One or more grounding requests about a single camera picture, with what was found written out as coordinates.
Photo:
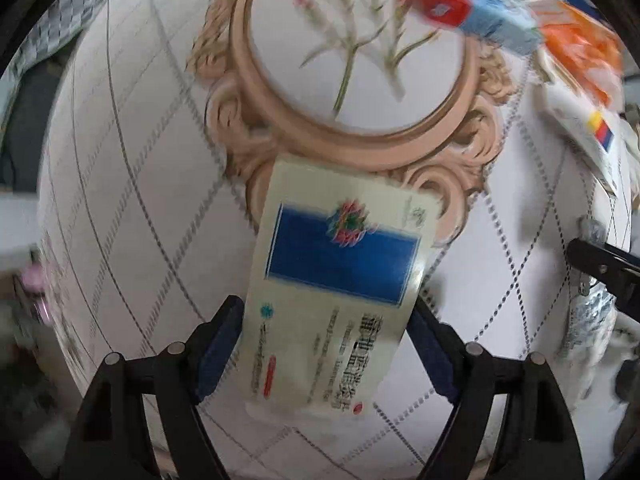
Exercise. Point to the white box with blue panel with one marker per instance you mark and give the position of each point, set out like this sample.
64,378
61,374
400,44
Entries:
340,260

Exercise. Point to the floral printed tablecloth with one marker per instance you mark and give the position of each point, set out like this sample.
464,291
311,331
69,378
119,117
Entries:
150,160

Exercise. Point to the silver foil blister pack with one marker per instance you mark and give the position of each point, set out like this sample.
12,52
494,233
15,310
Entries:
592,320

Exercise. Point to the orange packet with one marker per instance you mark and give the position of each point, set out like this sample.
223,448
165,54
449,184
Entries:
580,45

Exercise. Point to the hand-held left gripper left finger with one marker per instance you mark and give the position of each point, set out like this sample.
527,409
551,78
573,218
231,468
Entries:
220,355

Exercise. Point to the white box with striped label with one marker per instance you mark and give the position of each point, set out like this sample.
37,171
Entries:
580,120

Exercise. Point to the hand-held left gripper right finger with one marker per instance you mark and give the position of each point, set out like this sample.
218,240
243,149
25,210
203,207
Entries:
430,355

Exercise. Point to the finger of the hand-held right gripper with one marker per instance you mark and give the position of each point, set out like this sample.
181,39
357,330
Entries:
600,260

